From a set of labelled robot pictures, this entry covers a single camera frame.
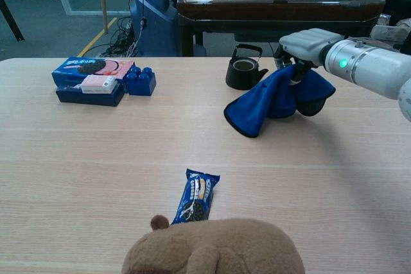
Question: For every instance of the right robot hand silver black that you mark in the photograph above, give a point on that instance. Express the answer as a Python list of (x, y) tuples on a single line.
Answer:
[(305, 43)]

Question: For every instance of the blue cloth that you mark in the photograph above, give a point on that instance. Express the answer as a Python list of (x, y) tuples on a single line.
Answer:
[(266, 100)]

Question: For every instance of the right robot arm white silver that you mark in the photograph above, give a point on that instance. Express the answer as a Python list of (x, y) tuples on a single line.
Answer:
[(369, 65)]

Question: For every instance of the dark wooden mahjong table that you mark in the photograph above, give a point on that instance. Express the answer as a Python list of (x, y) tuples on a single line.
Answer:
[(273, 7)]

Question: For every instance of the black cast iron teapot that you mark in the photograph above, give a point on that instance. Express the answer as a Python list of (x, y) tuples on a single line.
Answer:
[(239, 78)]

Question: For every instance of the white plastic bag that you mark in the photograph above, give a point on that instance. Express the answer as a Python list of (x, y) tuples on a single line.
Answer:
[(385, 30)]

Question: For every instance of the black bag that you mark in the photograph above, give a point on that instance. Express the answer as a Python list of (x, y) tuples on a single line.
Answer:
[(398, 6)]

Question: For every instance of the blue toy building block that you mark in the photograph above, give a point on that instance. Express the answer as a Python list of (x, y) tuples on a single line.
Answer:
[(139, 83)]

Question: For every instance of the blue Oreo cookie packet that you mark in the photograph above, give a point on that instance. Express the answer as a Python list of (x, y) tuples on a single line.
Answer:
[(194, 198)]

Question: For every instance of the wooden pole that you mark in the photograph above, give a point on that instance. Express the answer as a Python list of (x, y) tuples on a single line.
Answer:
[(103, 1)]

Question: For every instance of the small blue pink Oreo box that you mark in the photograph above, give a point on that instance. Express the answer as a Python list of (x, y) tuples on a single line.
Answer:
[(90, 96)]

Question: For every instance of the large blue pink Oreo box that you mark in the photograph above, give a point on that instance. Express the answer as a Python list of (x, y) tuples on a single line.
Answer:
[(83, 67)]

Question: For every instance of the brown capybara plush toy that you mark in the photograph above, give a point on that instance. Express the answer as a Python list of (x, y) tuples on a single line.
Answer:
[(218, 248)]

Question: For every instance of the black table leg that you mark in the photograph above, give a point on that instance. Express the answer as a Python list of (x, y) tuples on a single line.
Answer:
[(11, 20)]

